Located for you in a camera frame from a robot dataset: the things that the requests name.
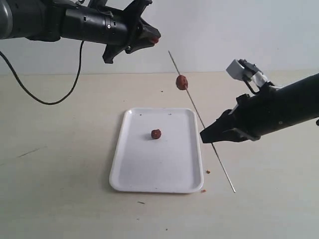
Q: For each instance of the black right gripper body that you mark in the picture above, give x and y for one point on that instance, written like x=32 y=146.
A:
x=260 y=114

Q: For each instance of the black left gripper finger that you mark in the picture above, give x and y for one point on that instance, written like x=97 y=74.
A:
x=144 y=37
x=125 y=29

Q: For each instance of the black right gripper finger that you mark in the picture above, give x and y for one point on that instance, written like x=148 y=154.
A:
x=233 y=135
x=223 y=123

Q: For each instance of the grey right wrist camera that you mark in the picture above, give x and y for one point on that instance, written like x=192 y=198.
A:
x=243 y=70

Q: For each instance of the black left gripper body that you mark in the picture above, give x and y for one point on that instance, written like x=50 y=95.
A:
x=92 y=24

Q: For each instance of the white rectangular plastic tray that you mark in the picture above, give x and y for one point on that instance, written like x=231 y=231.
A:
x=170 y=164

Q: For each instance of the brown meatball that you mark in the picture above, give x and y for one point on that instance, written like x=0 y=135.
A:
x=156 y=39
x=181 y=82
x=156 y=134

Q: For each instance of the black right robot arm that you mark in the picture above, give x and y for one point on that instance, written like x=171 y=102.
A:
x=300 y=101

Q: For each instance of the thin metal skewer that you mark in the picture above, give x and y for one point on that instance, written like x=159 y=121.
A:
x=203 y=125

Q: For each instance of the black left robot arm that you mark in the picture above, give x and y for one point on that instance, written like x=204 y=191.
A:
x=50 y=20

